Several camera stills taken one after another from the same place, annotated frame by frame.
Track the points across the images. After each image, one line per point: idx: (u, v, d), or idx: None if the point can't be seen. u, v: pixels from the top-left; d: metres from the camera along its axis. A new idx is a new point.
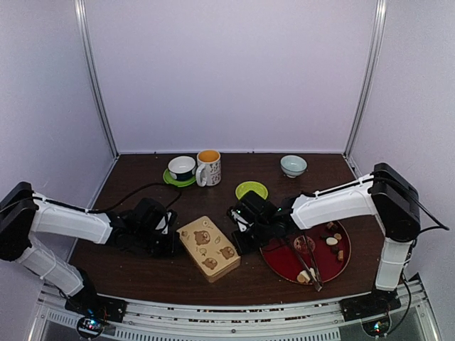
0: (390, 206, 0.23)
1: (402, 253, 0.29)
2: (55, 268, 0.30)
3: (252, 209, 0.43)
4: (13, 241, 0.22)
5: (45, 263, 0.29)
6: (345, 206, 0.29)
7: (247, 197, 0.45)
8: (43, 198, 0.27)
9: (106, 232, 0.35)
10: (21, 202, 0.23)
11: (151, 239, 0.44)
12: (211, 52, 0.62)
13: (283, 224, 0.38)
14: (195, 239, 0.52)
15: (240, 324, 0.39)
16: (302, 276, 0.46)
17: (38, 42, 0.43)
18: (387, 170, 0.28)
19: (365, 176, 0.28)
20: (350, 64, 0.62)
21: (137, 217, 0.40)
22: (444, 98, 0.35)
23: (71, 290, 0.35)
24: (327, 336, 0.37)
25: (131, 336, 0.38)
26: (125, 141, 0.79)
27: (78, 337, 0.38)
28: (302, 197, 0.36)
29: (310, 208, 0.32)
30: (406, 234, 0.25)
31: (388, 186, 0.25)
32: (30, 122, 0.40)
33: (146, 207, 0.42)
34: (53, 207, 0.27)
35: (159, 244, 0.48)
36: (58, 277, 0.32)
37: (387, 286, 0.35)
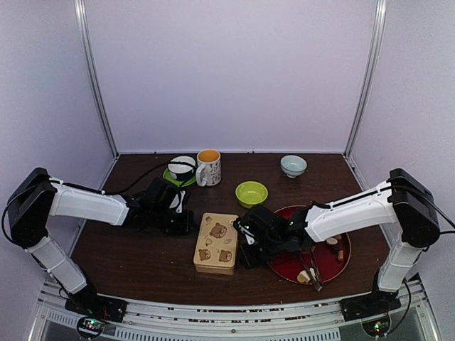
0: (413, 214, 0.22)
1: (411, 256, 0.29)
2: (62, 262, 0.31)
3: (262, 224, 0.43)
4: (35, 222, 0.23)
5: (55, 255, 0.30)
6: (363, 217, 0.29)
7: (255, 210, 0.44)
8: (60, 182, 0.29)
9: (122, 212, 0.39)
10: (41, 185, 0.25)
11: (165, 216, 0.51)
12: (211, 52, 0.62)
13: (296, 239, 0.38)
14: (212, 229, 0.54)
15: (240, 324, 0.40)
16: (302, 276, 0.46)
17: (38, 41, 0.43)
18: (404, 176, 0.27)
19: (383, 185, 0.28)
20: (350, 64, 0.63)
21: (151, 197, 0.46)
22: (444, 98, 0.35)
23: (74, 287, 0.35)
24: (327, 336, 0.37)
25: (131, 336, 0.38)
26: (124, 141, 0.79)
27: (78, 337, 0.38)
28: (316, 209, 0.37)
29: (325, 221, 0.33)
30: (425, 241, 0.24)
31: (409, 193, 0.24)
32: (30, 121, 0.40)
33: (156, 190, 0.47)
34: (71, 190, 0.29)
35: (173, 222, 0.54)
36: (64, 272, 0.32)
37: (389, 288, 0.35)
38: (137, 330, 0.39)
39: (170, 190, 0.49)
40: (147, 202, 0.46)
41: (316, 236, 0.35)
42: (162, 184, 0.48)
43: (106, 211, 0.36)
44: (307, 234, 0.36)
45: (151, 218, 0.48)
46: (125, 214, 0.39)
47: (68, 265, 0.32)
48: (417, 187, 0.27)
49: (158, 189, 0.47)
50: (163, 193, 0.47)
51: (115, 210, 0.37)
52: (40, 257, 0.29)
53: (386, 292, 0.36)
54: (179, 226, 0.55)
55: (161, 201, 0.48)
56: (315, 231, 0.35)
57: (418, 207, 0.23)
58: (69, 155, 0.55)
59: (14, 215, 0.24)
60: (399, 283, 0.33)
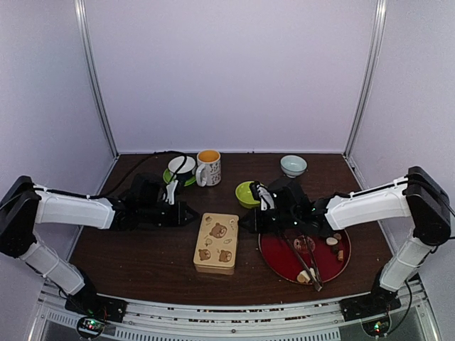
0: (423, 208, 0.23)
1: (419, 255, 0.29)
2: (57, 266, 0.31)
3: (292, 198, 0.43)
4: (19, 232, 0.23)
5: (48, 259, 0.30)
6: (379, 207, 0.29)
7: (288, 183, 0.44)
8: (43, 188, 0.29)
9: (109, 215, 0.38)
10: (24, 194, 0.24)
11: (156, 212, 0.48)
12: (211, 52, 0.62)
13: (316, 224, 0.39)
14: (212, 229, 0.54)
15: (240, 324, 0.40)
16: (302, 276, 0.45)
17: (38, 41, 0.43)
18: (421, 173, 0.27)
19: (400, 179, 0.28)
20: (350, 64, 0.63)
21: (136, 195, 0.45)
22: (445, 97, 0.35)
23: (73, 288, 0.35)
24: (327, 336, 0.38)
25: (131, 336, 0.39)
26: (125, 141, 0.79)
27: (78, 337, 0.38)
28: (335, 198, 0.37)
29: (344, 209, 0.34)
30: (436, 239, 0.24)
31: (423, 188, 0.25)
32: (29, 121, 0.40)
33: (141, 183, 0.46)
34: (55, 196, 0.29)
35: (166, 217, 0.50)
36: (62, 275, 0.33)
37: (390, 286, 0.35)
38: (136, 330, 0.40)
39: (153, 183, 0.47)
40: (132, 201, 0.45)
41: (333, 225, 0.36)
42: (143, 179, 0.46)
43: (92, 215, 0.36)
44: (325, 219, 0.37)
45: (141, 218, 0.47)
46: (112, 218, 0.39)
47: (63, 268, 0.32)
48: (433, 185, 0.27)
49: (140, 184, 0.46)
50: (147, 187, 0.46)
51: (102, 214, 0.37)
52: (33, 263, 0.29)
53: (385, 290, 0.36)
54: (173, 219, 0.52)
55: (147, 198, 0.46)
56: (333, 219, 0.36)
57: (430, 201, 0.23)
58: (69, 155, 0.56)
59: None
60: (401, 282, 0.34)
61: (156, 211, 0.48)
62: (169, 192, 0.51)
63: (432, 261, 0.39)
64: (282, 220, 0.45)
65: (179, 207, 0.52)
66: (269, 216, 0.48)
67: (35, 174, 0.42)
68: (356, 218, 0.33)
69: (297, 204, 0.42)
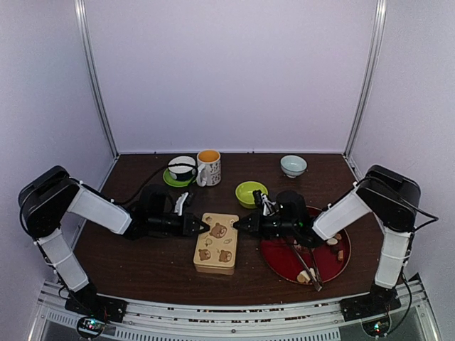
0: (377, 197, 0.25)
1: (400, 246, 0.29)
2: (70, 257, 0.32)
3: (296, 212, 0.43)
4: (48, 215, 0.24)
5: (64, 248, 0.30)
6: (347, 209, 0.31)
7: (295, 197, 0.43)
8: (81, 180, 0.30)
9: (126, 222, 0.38)
10: (62, 182, 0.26)
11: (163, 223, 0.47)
12: (211, 51, 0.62)
13: (311, 239, 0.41)
14: (212, 229, 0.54)
15: (240, 324, 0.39)
16: (302, 276, 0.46)
17: (38, 40, 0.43)
18: (378, 170, 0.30)
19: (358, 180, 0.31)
20: (350, 64, 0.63)
21: (145, 206, 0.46)
22: (444, 97, 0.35)
23: (76, 284, 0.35)
24: (327, 336, 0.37)
25: (131, 336, 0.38)
26: (125, 141, 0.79)
27: (78, 337, 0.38)
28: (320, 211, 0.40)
29: (323, 217, 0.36)
30: (402, 224, 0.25)
31: (375, 182, 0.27)
32: (29, 121, 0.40)
33: (148, 194, 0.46)
34: (88, 191, 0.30)
35: (173, 228, 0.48)
36: (68, 269, 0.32)
37: (385, 283, 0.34)
38: (136, 330, 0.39)
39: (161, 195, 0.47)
40: (142, 212, 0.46)
41: (322, 234, 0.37)
42: (151, 191, 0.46)
43: (113, 218, 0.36)
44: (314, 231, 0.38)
45: (151, 229, 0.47)
46: (127, 225, 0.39)
47: (74, 261, 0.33)
48: (391, 177, 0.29)
49: (148, 196, 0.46)
50: (153, 199, 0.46)
51: (121, 219, 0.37)
52: (50, 249, 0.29)
53: (382, 288, 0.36)
54: (179, 230, 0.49)
55: (154, 207, 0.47)
56: (318, 229, 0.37)
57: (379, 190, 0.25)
58: (70, 155, 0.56)
59: (29, 205, 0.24)
60: (396, 278, 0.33)
61: (161, 221, 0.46)
62: (178, 204, 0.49)
63: (431, 261, 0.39)
64: (281, 230, 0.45)
65: (185, 217, 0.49)
66: (269, 222, 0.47)
67: (35, 175, 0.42)
68: (336, 224, 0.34)
69: (299, 219, 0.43)
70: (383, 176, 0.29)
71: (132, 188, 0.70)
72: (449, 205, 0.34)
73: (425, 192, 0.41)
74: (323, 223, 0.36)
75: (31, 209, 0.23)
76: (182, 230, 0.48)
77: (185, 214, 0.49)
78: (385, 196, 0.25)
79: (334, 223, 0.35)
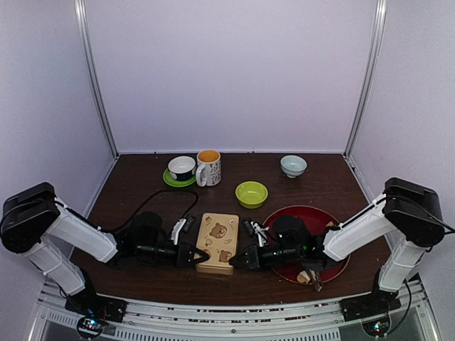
0: (407, 219, 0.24)
1: (414, 256, 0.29)
2: (59, 266, 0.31)
3: (298, 239, 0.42)
4: (24, 236, 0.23)
5: (50, 260, 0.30)
6: (367, 231, 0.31)
7: (295, 223, 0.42)
8: (63, 205, 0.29)
9: (110, 253, 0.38)
10: (46, 202, 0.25)
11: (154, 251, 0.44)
12: (210, 52, 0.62)
13: (321, 263, 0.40)
14: (212, 229, 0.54)
15: (240, 324, 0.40)
16: (301, 276, 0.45)
17: (38, 42, 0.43)
18: (397, 184, 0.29)
19: (379, 197, 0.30)
20: (350, 64, 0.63)
21: (132, 236, 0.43)
22: (443, 98, 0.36)
23: (72, 288, 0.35)
24: (327, 336, 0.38)
25: (131, 336, 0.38)
26: (125, 141, 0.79)
27: (78, 337, 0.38)
28: (330, 232, 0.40)
29: (339, 241, 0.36)
30: (431, 240, 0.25)
31: (401, 201, 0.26)
32: (29, 120, 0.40)
33: (138, 222, 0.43)
34: (72, 216, 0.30)
35: (165, 256, 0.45)
36: (61, 275, 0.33)
37: (390, 288, 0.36)
38: (136, 330, 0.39)
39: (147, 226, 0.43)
40: (131, 242, 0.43)
41: (335, 256, 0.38)
42: (137, 222, 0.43)
43: (97, 246, 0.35)
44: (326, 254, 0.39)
45: (142, 256, 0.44)
46: (114, 254, 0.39)
47: (66, 268, 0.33)
48: (412, 190, 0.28)
49: (136, 225, 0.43)
50: (144, 230, 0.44)
51: (109, 247, 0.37)
52: (35, 261, 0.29)
53: (386, 292, 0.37)
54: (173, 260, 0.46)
55: (145, 236, 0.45)
56: (333, 253, 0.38)
57: (409, 211, 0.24)
58: (71, 156, 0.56)
59: (8, 221, 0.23)
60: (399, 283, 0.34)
61: (154, 249, 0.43)
62: (175, 233, 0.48)
63: (432, 263, 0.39)
64: (285, 258, 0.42)
65: (180, 249, 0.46)
66: (269, 251, 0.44)
67: (34, 173, 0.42)
68: (352, 245, 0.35)
69: (303, 244, 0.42)
70: (404, 190, 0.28)
71: (132, 188, 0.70)
72: (449, 207, 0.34)
73: None
74: (340, 246, 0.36)
75: (9, 226, 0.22)
76: (175, 261, 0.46)
77: (180, 244, 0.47)
78: (416, 216, 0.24)
79: (350, 245, 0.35)
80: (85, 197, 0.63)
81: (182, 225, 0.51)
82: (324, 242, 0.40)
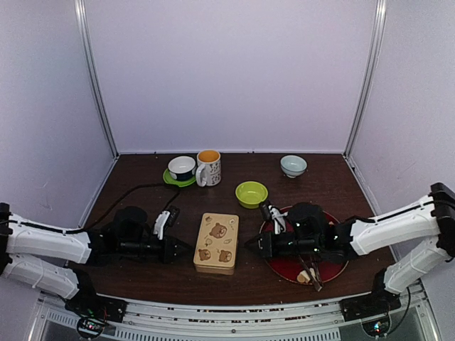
0: None
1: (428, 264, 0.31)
2: (43, 276, 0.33)
3: (317, 226, 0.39)
4: None
5: (31, 273, 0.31)
6: (409, 231, 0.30)
7: (314, 211, 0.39)
8: (17, 221, 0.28)
9: (86, 253, 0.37)
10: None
11: (140, 248, 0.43)
12: (210, 51, 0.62)
13: (341, 253, 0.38)
14: (212, 229, 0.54)
15: (240, 324, 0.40)
16: (302, 276, 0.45)
17: (38, 42, 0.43)
18: (445, 190, 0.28)
19: (426, 199, 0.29)
20: (350, 64, 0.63)
21: (115, 233, 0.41)
22: (444, 97, 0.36)
23: (67, 293, 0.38)
24: (327, 336, 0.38)
25: (131, 336, 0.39)
26: (125, 141, 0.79)
27: (78, 337, 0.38)
28: (359, 222, 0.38)
29: (371, 234, 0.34)
30: None
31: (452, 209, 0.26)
32: (28, 120, 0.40)
33: (120, 219, 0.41)
34: (29, 230, 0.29)
35: (151, 251, 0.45)
36: (50, 283, 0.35)
37: (396, 289, 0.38)
38: (137, 330, 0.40)
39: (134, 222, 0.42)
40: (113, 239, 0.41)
41: (359, 249, 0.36)
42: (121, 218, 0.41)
43: (68, 251, 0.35)
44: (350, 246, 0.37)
45: (127, 253, 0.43)
46: (89, 253, 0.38)
47: (53, 277, 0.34)
48: None
49: (118, 222, 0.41)
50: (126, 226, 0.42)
51: (82, 249, 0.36)
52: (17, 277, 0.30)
53: (390, 291, 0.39)
54: (159, 254, 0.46)
55: (129, 232, 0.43)
56: (359, 246, 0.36)
57: None
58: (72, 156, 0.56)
59: None
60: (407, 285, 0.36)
61: (139, 246, 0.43)
62: (159, 228, 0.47)
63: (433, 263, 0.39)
64: (301, 248, 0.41)
65: (166, 244, 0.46)
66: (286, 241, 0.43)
67: (34, 173, 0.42)
68: (383, 241, 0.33)
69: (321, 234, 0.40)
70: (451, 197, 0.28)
71: (132, 188, 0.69)
72: None
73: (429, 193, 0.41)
74: (369, 240, 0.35)
75: None
76: (162, 256, 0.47)
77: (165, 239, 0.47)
78: None
79: (381, 241, 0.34)
80: (85, 197, 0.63)
81: (166, 218, 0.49)
82: (351, 233, 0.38)
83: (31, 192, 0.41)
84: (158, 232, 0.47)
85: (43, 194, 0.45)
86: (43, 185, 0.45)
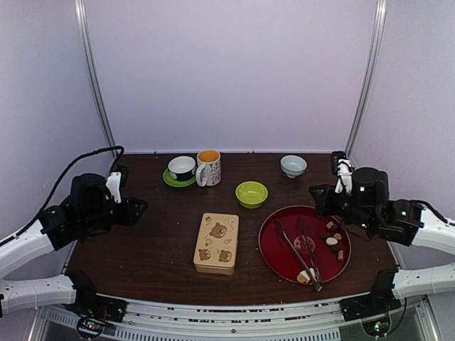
0: None
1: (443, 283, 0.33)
2: (35, 296, 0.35)
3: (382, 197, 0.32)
4: None
5: (24, 298, 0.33)
6: None
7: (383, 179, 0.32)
8: None
9: (45, 240, 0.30)
10: None
11: (104, 214, 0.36)
12: (210, 51, 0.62)
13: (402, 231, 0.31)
14: (212, 229, 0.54)
15: (240, 324, 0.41)
16: (302, 276, 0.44)
17: (38, 42, 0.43)
18: None
19: None
20: (350, 64, 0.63)
21: (75, 204, 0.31)
22: (444, 97, 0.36)
23: (70, 299, 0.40)
24: (327, 336, 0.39)
25: (131, 336, 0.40)
26: (124, 141, 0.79)
27: (78, 337, 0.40)
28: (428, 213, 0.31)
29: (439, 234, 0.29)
30: None
31: None
32: (29, 120, 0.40)
33: (77, 188, 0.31)
34: None
35: (114, 214, 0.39)
36: (47, 298, 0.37)
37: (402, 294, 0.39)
38: (136, 330, 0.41)
39: (97, 190, 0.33)
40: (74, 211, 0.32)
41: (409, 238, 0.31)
42: (82, 184, 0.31)
43: (22, 251, 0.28)
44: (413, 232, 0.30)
45: (89, 225, 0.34)
46: (50, 238, 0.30)
47: (45, 292, 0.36)
48: None
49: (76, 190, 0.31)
50: (87, 197, 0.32)
51: (36, 241, 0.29)
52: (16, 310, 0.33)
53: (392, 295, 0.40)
54: (124, 213, 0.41)
55: (90, 202, 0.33)
56: (416, 234, 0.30)
57: None
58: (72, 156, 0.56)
59: None
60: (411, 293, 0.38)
61: (103, 212, 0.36)
62: (116, 192, 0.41)
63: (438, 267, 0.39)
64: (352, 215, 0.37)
65: (129, 202, 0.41)
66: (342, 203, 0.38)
67: (34, 172, 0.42)
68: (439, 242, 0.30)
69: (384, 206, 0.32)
70: None
71: (132, 188, 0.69)
72: None
73: (429, 192, 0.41)
74: (427, 236, 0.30)
75: None
76: (126, 215, 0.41)
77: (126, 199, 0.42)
78: None
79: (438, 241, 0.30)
80: None
81: (119, 180, 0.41)
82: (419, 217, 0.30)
83: (31, 192, 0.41)
84: (116, 195, 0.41)
85: (42, 193, 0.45)
86: (43, 185, 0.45)
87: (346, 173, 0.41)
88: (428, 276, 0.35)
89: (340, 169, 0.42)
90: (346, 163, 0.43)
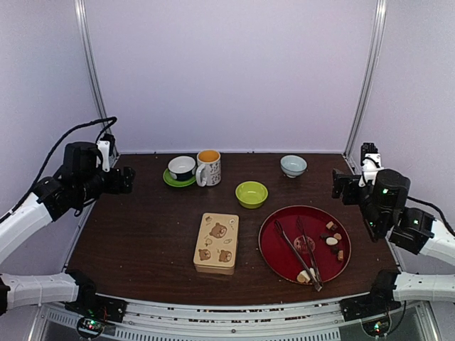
0: None
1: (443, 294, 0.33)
2: (41, 290, 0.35)
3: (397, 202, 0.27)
4: None
5: (31, 290, 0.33)
6: None
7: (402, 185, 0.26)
8: None
9: (42, 209, 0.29)
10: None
11: (96, 181, 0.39)
12: (211, 51, 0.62)
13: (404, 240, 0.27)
14: (212, 229, 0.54)
15: (240, 324, 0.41)
16: (302, 276, 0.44)
17: (38, 42, 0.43)
18: None
19: None
20: (350, 63, 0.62)
21: (70, 169, 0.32)
22: (443, 97, 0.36)
23: (71, 296, 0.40)
24: (327, 336, 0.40)
25: (131, 336, 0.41)
26: (125, 141, 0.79)
27: (78, 337, 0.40)
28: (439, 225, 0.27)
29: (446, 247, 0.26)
30: None
31: None
32: (29, 121, 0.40)
33: (72, 153, 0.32)
34: None
35: (104, 183, 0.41)
36: (51, 293, 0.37)
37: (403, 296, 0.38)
38: (136, 330, 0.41)
39: (89, 153, 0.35)
40: (68, 177, 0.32)
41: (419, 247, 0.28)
42: (75, 148, 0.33)
43: (21, 226, 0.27)
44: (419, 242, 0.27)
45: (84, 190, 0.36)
46: (46, 205, 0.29)
47: (50, 286, 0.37)
48: None
49: (70, 157, 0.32)
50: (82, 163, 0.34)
51: (35, 211, 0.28)
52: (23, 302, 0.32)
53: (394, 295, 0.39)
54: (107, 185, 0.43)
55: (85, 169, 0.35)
56: (427, 246, 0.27)
57: None
58: None
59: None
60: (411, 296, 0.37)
61: (96, 178, 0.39)
62: (105, 158, 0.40)
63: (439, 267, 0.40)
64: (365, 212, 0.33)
65: (114, 172, 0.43)
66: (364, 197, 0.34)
67: (34, 173, 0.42)
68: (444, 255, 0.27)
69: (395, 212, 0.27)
70: None
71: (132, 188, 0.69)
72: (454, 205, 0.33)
73: (429, 192, 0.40)
74: (435, 249, 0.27)
75: None
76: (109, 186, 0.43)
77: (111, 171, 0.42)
78: None
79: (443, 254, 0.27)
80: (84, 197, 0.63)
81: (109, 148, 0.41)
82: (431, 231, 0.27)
83: None
84: (103, 163, 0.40)
85: None
86: None
87: (372, 170, 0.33)
88: (430, 283, 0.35)
89: (365, 165, 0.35)
90: (374, 157, 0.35)
